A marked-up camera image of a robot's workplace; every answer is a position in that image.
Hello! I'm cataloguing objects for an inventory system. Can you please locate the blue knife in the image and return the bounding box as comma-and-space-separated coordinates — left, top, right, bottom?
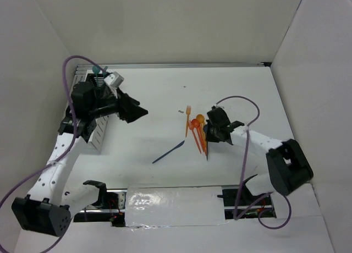
152, 140, 185, 164

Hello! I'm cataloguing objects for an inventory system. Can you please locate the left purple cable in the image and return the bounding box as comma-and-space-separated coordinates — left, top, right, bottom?
0, 54, 108, 253

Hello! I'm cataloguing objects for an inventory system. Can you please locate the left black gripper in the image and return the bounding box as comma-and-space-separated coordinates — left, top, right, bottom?
89, 86, 148, 123

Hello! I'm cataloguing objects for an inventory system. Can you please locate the yellow spoon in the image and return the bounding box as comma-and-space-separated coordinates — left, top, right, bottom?
195, 114, 207, 149

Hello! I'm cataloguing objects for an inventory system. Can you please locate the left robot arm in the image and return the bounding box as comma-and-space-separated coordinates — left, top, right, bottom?
12, 81, 148, 237

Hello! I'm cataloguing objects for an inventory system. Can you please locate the black utensil caddy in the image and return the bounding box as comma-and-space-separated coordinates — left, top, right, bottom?
79, 74, 109, 92

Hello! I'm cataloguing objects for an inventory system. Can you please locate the orange fork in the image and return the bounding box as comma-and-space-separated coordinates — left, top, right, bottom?
188, 120, 202, 153

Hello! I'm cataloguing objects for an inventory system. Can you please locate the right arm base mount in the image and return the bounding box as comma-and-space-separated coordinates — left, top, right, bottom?
217, 186, 276, 220

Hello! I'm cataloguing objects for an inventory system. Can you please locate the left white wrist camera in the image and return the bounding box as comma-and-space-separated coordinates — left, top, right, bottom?
104, 71, 124, 89

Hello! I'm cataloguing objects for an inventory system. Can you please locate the aluminium frame rail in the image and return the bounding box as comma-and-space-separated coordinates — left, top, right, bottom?
74, 62, 272, 71

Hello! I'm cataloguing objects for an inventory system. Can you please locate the white utensil caddy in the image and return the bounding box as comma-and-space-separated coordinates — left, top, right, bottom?
87, 117, 108, 153

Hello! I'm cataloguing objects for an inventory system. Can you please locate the white taped paper sheet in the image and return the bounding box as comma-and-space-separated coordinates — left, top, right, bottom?
125, 186, 226, 228

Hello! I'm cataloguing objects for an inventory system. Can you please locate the blue spoon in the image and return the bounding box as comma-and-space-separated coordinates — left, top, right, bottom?
203, 124, 209, 161

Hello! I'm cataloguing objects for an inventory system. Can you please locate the yellow fork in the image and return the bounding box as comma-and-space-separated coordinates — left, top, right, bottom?
185, 105, 191, 137

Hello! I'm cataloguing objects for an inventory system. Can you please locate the teal spoon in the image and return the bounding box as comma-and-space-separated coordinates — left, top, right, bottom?
92, 65, 100, 84

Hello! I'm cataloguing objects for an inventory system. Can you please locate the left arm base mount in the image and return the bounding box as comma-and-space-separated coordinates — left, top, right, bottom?
73, 189, 127, 227

